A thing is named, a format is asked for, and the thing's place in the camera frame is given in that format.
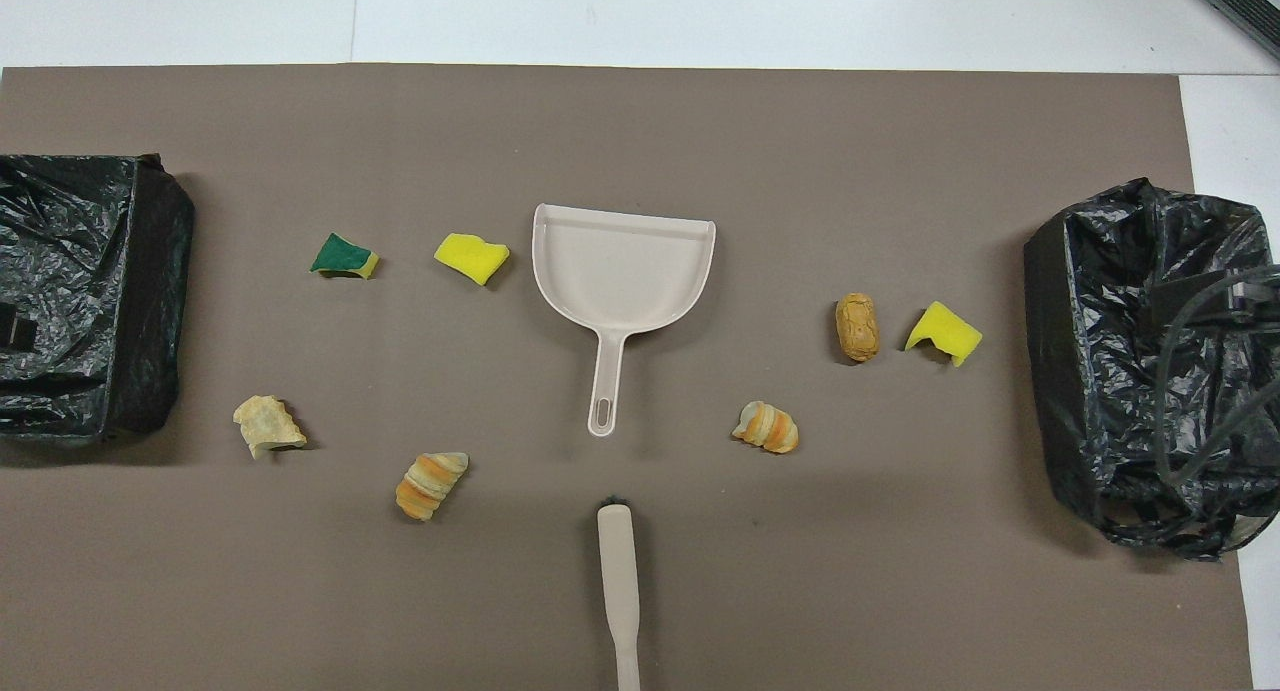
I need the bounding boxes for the beige plastic dustpan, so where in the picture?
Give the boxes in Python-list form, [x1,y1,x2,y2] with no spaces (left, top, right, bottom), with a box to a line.
[532,203,717,438]

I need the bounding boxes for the beige hand brush black bristles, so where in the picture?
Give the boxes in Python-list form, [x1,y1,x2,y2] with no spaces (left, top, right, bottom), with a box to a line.
[597,496,642,691]

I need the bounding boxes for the orange striped croissant toy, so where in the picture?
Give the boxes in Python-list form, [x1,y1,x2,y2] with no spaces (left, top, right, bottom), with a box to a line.
[732,401,801,455]
[395,451,470,522]

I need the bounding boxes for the green and yellow sponge piece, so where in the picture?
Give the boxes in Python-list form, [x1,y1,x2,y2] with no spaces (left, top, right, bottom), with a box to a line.
[309,233,381,280]

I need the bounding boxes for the pale croissant toy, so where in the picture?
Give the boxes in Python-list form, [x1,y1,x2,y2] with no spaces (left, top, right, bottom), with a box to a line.
[233,395,308,460]

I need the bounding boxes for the black bag lined bin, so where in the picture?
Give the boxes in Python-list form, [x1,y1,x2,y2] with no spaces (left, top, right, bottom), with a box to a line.
[0,153,196,446]
[1024,178,1280,562]

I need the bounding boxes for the brown paper table mat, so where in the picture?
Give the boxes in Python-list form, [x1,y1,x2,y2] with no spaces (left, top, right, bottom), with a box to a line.
[0,64,1254,691]

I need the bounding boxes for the brown peanut shaped bread toy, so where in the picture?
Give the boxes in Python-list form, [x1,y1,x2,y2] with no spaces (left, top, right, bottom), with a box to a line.
[835,292,882,363]

